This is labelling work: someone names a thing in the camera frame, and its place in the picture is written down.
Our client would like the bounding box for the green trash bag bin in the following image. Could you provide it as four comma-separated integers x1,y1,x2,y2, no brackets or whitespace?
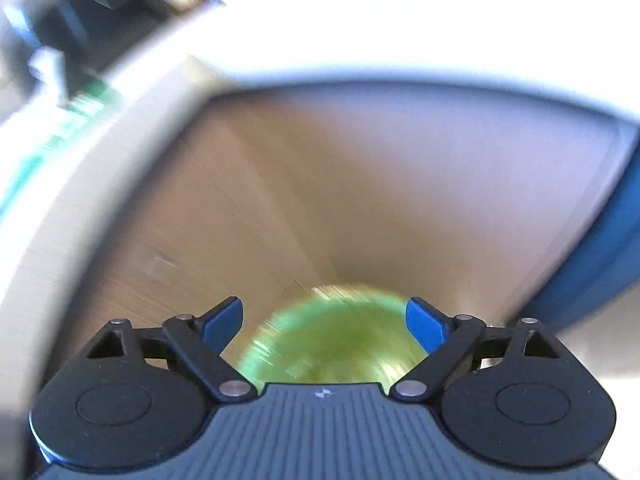
222,283,427,390

